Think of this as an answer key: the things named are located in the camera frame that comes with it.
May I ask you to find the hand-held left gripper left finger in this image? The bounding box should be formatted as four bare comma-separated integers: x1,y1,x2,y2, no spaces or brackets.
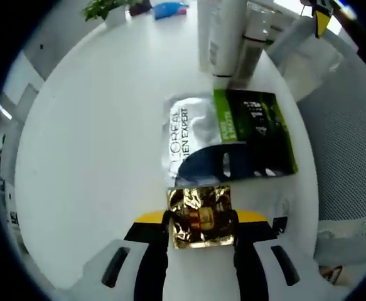
60,210,171,301

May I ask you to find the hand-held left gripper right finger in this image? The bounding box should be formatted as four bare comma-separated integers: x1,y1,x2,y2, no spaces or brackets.
232,209,350,301

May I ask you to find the clear square skincare bottle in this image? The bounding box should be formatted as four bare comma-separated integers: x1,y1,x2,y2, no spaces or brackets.
232,1,277,83

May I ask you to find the gold skincare sachet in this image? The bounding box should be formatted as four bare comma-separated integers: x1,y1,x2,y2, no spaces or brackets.
166,185,236,250

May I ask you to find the white skincare tube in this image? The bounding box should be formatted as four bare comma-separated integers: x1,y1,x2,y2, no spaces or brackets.
197,0,245,92

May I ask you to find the green black skincare sachet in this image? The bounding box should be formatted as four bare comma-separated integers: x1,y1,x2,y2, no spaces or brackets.
213,88,299,182

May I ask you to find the silver skincare sachet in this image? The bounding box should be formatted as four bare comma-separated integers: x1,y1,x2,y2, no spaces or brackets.
161,92,250,189

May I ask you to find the grey mesh office chair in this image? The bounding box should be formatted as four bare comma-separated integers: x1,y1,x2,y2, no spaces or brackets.
266,14,366,268

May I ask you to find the blue packet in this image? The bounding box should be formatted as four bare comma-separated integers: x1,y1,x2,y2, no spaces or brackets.
152,1,187,20

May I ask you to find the dark red pot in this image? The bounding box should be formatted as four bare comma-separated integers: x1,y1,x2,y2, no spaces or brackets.
129,0,153,17

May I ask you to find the green plant in white pot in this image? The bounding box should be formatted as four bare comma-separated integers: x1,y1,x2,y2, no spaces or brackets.
81,0,131,28

